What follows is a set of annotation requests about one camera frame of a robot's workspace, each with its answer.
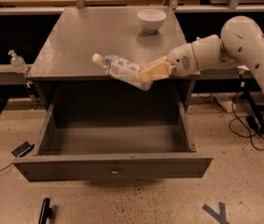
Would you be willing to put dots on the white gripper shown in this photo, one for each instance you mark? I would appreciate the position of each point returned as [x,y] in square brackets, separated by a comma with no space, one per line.
[181,61]

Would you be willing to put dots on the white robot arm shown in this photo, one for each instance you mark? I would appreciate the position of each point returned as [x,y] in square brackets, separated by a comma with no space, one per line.
[241,41]

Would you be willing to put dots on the clear soap pump bottle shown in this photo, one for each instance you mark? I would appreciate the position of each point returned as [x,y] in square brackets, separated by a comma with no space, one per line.
[17,62]

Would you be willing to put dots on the open grey top drawer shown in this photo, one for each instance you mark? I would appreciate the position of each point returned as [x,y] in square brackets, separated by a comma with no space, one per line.
[147,151]

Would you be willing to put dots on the black power adapter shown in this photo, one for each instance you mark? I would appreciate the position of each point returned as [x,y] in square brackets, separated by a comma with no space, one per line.
[23,149]

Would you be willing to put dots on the white ceramic bowl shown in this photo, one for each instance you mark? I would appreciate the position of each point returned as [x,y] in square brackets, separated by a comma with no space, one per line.
[151,20]

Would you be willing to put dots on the black object bottom floor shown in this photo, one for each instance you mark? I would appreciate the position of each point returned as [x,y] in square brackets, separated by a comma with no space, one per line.
[45,212]

